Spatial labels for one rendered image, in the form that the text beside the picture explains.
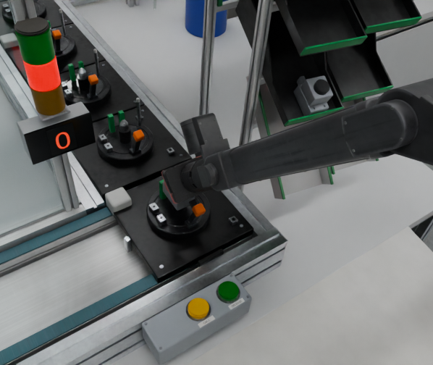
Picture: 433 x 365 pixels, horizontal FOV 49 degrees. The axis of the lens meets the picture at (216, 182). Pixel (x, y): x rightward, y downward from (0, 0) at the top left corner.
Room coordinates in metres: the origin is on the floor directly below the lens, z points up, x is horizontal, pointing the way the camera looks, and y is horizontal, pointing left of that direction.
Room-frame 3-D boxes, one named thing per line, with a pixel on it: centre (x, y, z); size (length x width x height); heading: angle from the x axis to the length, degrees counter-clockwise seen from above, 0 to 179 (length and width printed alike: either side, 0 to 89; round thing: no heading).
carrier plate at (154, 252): (0.67, 0.08, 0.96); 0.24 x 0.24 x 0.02; 38
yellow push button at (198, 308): (0.44, 0.01, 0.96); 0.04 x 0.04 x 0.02
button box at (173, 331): (0.44, 0.01, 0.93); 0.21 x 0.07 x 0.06; 128
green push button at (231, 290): (0.49, -0.04, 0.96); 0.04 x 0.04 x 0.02
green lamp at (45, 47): (0.64, 0.30, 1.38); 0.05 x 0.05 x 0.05
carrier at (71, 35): (1.25, 0.54, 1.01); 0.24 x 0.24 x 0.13; 38
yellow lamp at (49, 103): (0.64, 0.30, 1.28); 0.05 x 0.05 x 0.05
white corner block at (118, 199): (0.68, 0.21, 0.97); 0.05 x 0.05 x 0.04; 38
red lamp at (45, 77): (0.64, 0.30, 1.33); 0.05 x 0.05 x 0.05
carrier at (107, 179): (0.87, 0.23, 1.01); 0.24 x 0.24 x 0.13; 38
